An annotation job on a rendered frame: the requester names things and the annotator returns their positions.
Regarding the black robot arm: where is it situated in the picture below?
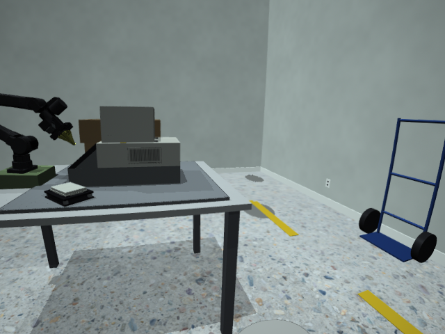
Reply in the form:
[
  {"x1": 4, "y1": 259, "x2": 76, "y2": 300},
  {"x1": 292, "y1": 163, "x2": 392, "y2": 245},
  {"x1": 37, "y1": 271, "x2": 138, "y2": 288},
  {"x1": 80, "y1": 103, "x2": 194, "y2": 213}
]
[{"x1": 0, "y1": 93, "x2": 67, "y2": 174}]

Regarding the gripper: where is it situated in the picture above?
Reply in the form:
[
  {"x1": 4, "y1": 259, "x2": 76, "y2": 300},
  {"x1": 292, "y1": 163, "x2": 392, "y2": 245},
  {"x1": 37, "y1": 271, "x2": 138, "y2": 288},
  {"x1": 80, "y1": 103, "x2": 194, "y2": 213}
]
[{"x1": 50, "y1": 122, "x2": 76, "y2": 145}]

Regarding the white thermal cycler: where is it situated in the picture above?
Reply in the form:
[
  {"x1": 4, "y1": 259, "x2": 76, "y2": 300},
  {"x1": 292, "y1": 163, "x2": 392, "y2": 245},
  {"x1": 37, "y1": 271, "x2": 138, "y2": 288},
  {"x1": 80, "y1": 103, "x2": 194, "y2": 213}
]
[{"x1": 67, "y1": 106, "x2": 180, "y2": 186}]

